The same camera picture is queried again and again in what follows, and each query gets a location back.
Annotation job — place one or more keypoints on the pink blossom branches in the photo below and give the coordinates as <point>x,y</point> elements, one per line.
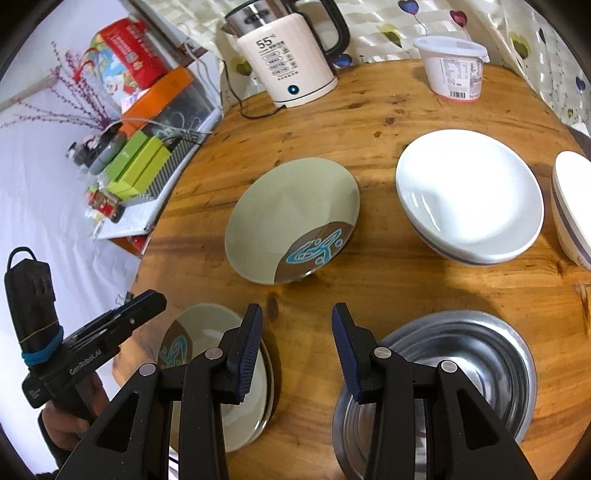
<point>69,97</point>

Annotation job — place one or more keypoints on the green box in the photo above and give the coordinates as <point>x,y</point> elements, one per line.
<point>138,161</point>

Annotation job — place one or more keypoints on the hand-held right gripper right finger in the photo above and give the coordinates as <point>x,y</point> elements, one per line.
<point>344,353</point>

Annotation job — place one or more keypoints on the white electric kettle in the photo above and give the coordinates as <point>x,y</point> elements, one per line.
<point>286,50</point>

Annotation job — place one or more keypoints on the orange box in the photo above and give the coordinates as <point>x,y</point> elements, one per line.
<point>157,92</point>

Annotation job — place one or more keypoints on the clear plastic container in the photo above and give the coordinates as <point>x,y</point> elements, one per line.
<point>189,108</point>

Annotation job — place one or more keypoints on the green plate with brown pattern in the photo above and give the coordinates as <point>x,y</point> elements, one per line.
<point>198,318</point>

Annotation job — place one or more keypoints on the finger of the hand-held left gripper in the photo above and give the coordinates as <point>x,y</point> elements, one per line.
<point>134,318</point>

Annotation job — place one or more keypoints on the striped box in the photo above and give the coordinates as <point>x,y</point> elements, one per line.
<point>168,175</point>

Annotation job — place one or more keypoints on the heart-print curtain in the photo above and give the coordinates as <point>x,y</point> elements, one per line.
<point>369,46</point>

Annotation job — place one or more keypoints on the white plastic tub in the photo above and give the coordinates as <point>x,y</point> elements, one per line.
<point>455,69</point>

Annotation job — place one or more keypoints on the red printed box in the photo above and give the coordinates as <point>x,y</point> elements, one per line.
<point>129,50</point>

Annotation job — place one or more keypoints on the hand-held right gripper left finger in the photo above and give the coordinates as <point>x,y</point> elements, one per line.
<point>249,353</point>

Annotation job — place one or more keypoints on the white plate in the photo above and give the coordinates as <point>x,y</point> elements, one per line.
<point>466,194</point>
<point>286,207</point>

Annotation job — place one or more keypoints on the person's left hand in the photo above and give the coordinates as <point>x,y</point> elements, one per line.
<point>69,429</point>

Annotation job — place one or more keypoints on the stainless steel bowl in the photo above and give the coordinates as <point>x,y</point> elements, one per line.
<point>480,341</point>

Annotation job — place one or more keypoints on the white bowl with blue stripe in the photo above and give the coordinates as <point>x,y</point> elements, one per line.
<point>575,207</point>

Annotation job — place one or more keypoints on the dark cloth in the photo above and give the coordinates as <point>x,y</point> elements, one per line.
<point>582,136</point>

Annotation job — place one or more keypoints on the person's left forearm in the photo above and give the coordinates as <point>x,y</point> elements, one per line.
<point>48,447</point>

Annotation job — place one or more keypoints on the grey bottle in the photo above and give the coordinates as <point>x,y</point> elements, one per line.
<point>107,152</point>

